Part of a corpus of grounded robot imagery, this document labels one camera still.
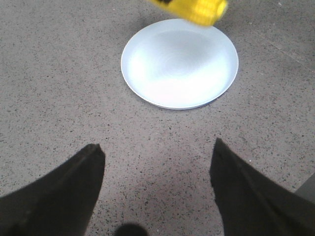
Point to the light blue round plate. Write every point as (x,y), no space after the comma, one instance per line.
(176,65)

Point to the yellow corn cob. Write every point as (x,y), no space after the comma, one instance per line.
(201,12)

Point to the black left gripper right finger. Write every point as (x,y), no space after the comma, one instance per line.
(251,204)

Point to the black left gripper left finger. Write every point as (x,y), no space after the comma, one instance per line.
(60,203)

